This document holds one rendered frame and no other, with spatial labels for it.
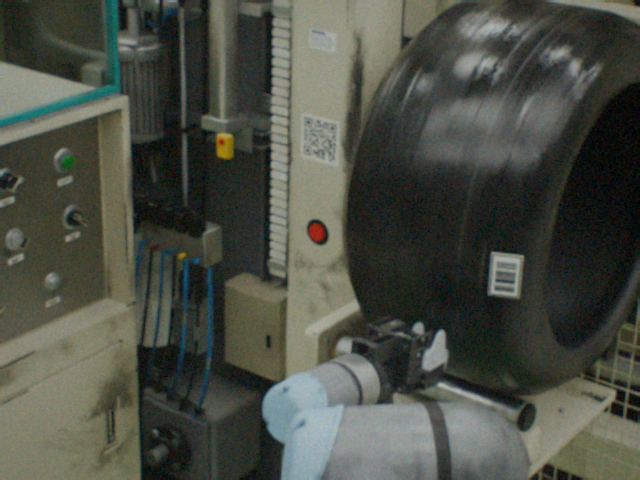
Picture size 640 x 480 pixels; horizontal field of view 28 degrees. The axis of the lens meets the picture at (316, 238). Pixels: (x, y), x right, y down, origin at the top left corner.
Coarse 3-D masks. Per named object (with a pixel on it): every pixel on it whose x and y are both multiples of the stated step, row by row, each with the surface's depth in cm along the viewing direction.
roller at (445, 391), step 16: (336, 352) 202; (448, 384) 191; (464, 384) 191; (448, 400) 192; (464, 400) 190; (480, 400) 188; (496, 400) 187; (512, 400) 186; (512, 416) 185; (528, 416) 185
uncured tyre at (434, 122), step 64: (512, 0) 183; (448, 64) 172; (512, 64) 168; (576, 64) 168; (384, 128) 173; (448, 128) 168; (512, 128) 164; (576, 128) 167; (384, 192) 172; (448, 192) 166; (512, 192) 163; (576, 192) 216; (384, 256) 174; (448, 256) 167; (576, 256) 214; (448, 320) 172; (512, 320) 169; (576, 320) 207; (512, 384) 180
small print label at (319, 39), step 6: (312, 30) 195; (318, 30) 195; (312, 36) 196; (318, 36) 195; (324, 36) 194; (330, 36) 194; (312, 42) 196; (318, 42) 195; (324, 42) 195; (330, 42) 194; (318, 48) 196; (324, 48) 195; (330, 48) 194
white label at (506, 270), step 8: (496, 256) 164; (504, 256) 164; (512, 256) 164; (520, 256) 163; (496, 264) 164; (504, 264) 164; (512, 264) 164; (520, 264) 164; (496, 272) 165; (504, 272) 165; (512, 272) 164; (520, 272) 164; (496, 280) 165; (504, 280) 165; (512, 280) 165; (520, 280) 165; (496, 288) 166; (504, 288) 165; (512, 288) 165; (512, 296) 166
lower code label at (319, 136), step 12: (312, 120) 201; (324, 120) 199; (312, 132) 202; (324, 132) 200; (336, 132) 199; (312, 144) 202; (324, 144) 201; (336, 144) 199; (312, 156) 203; (324, 156) 202; (336, 156) 200
